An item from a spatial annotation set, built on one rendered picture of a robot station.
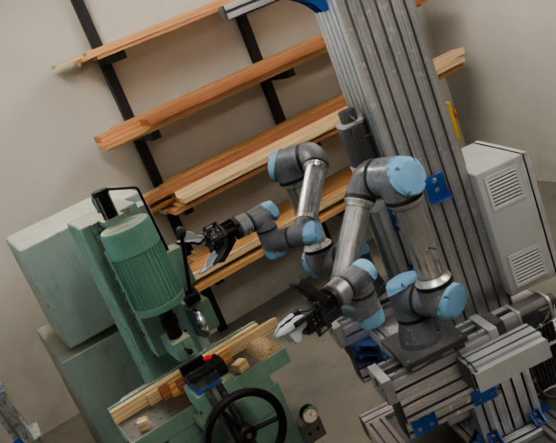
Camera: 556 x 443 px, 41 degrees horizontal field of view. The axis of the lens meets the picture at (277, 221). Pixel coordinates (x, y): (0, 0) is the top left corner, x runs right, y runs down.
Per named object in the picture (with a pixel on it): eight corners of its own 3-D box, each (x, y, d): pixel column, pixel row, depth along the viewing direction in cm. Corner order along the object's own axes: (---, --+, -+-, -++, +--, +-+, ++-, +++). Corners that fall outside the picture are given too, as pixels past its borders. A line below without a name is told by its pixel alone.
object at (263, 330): (151, 406, 253) (146, 396, 252) (149, 404, 255) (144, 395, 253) (280, 327, 273) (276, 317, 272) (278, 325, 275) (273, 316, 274)
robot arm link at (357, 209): (342, 154, 229) (308, 309, 222) (367, 152, 220) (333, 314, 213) (368, 165, 236) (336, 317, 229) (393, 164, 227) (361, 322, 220)
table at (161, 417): (147, 471, 228) (139, 455, 226) (120, 436, 255) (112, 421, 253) (305, 368, 250) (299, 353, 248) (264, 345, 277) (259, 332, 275)
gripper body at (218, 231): (199, 228, 244) (230, 212, 249) (201, 243, 251) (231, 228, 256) (213, 243, 241) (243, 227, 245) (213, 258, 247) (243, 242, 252)
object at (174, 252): (177, 292, 272) (162, 256, 268) (169, 287, 280) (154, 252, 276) (198, 281, 275) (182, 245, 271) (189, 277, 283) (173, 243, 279)
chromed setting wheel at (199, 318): (208, 343, 269) (195, 314, 265) (196, 335, 280) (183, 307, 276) (215, 338, 270) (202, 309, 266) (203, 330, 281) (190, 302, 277)
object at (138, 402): (116, 424, 250) (110, 412, 248) (115, 423, 252) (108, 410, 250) (263, 335, 272) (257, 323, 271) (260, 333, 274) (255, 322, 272)
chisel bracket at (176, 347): (182, 366, 252) (172, 345, 250) (169, 356, 265) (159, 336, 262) (200, 355, 255) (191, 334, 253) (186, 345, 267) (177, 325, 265)
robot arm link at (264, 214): (285, 221, 255) (275, 199, 252) (257, 236, 250) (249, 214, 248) (274, 219, 262) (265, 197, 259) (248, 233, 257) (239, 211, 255)
